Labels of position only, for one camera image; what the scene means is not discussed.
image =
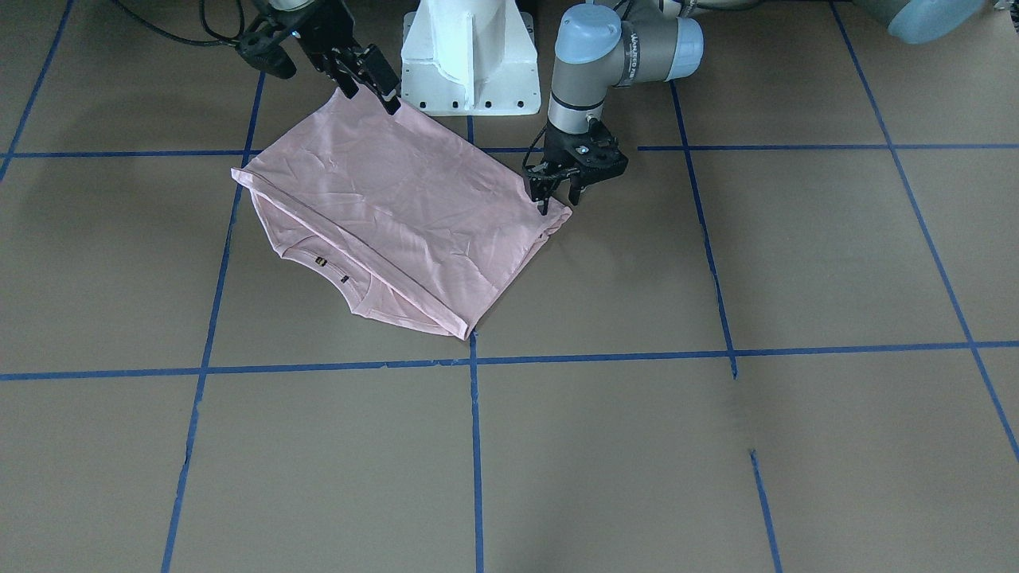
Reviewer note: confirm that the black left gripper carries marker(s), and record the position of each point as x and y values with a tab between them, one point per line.
608	161

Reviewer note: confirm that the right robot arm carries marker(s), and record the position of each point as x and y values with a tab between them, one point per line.
290	4

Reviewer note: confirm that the white pillar with base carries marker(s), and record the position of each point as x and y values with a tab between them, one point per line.
462	58

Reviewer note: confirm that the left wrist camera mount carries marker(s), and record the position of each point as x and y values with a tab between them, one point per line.
600	154

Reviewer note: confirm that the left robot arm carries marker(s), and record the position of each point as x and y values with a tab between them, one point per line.
600	46

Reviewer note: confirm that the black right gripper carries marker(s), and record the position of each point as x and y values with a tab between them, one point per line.
328	37

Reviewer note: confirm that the pink Snoopy t-shirt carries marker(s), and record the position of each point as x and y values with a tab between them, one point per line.
411	223

